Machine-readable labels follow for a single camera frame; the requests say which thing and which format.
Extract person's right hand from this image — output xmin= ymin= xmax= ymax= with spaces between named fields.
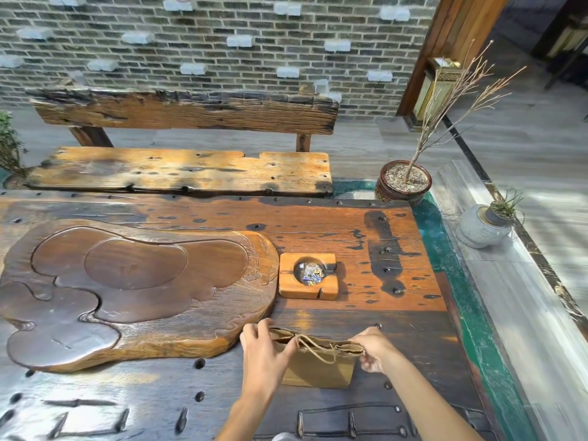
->
xmin=349 ymin=327 xmax=401 ymax=374

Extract person's left forearm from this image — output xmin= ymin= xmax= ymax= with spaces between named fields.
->
xmin=215 ymin=394 xmax=276 ymax=441

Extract person's left hand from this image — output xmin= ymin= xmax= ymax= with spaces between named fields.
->
xmin=239 ymin=318 xmax=299 ymax=400

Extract rustic wooden bench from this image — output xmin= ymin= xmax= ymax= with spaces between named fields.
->
xmin=24 ymin=85 xmax=340 ymax=199

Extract gold floor lantern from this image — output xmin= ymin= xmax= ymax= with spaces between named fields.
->
xmin=405 ymin=56 xmax=464 ymax=133

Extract person's right forearm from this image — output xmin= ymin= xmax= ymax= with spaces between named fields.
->
xmin=382 ymin=350 xmax=484 ymax=441

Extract green leafy potted plant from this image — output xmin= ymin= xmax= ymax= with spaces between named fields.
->
xmin=0 ymin=110 xmax=29 ymax=190

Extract square wooden ashtray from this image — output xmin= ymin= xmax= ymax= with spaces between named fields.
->
xmin=278 ymin=252 xmax=340 ymax=301

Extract brown pot with bare branches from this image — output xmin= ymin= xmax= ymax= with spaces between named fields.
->
xmin=375 ymin=40 xmax=528 ymax=207

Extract brown paper bag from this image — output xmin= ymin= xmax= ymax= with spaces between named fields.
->
xmin=268 ymin=328 xmax=367 ymax=390

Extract grey ceramic pot with plant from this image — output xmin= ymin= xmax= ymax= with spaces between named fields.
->
xmin=456 ymin=187 xmax=525 ymax=249

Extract dark wooden furniture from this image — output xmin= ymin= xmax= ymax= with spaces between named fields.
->
xmin=530 ymin=0 xmax=588 ymax=90

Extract carved wooden tea tray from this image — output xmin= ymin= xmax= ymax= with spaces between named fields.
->
xmin=0 ymin=219 xmax=280 ymax=374

